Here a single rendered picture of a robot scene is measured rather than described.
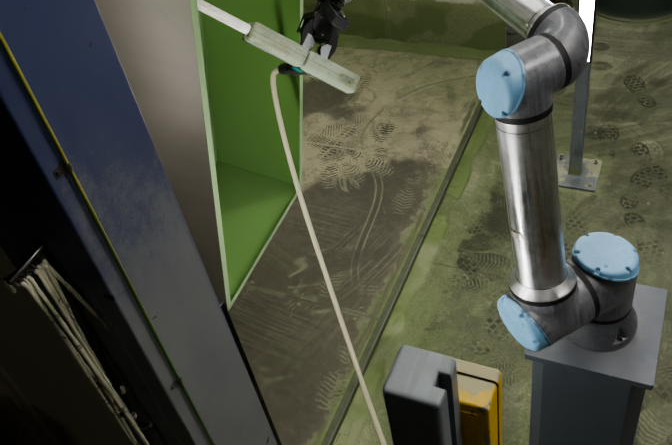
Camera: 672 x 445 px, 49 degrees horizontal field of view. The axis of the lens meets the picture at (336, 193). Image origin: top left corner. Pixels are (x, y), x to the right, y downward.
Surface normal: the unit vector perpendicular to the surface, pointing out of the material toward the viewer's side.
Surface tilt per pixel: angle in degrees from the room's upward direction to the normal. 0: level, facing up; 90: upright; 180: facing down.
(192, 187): 90
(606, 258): 5
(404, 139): 0
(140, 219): 90
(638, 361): 0
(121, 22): 90
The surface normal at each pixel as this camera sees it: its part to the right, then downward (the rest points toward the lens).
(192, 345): 0.91, 0.17
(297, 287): -0.15, -0.73
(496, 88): -0.89, 0.31
